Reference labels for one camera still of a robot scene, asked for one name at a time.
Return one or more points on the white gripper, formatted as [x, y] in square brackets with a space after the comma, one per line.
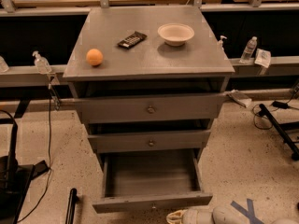
[195, 216]

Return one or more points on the grey bottom drawer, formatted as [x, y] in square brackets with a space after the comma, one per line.
[146, 180]

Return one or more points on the grey drawer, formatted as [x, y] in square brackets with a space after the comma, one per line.
[126, 142]
[146, 180]
[149, 108]

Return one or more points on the grey middle drawer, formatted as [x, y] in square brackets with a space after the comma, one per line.
[126, 142]

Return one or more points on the grey top drawer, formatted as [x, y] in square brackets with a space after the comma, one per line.
[149, 108]

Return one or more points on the grey drawer cabinet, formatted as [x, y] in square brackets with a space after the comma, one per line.
[149, 68]

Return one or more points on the black bar on floor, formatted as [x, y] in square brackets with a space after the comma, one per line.
[72, 200]

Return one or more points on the white folded cloth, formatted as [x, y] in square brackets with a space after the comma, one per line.
[240, 98]

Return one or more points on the black stand leg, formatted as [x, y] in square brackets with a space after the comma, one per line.
[282, 129]

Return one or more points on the black stand base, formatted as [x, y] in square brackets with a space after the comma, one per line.
[14, 178]

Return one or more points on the orange fruit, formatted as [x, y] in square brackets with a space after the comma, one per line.
[94, 57]

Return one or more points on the small white pump bottle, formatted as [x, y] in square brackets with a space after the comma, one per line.
[221, 41]

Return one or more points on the white wipe packet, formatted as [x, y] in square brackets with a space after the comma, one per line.
[263, 58]

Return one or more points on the white paper bowl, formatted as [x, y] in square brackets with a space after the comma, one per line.
[175, 34]

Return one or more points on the clear plastic water bottle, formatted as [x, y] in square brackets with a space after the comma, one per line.
[248, 50]

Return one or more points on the clear pump sanitizer bottle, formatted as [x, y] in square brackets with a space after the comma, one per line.
[41, 63]

